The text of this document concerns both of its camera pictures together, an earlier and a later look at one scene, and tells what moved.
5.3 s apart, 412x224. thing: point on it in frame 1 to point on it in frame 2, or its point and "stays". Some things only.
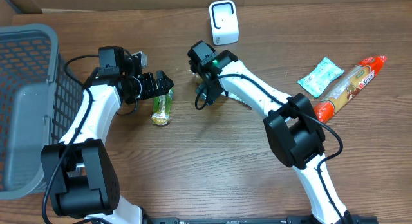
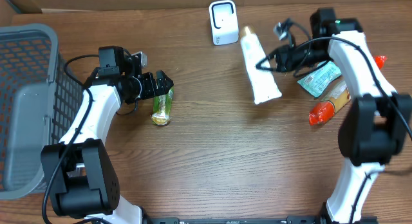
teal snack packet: x=317 y=83 stays
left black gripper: x=153 y=85 stays
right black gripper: x=213 y=93 to x=286 y=59
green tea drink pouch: x=162 y=105 stays
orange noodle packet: x=361 y=75 stays
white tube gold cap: x=201 y=88 to x=264 y=86
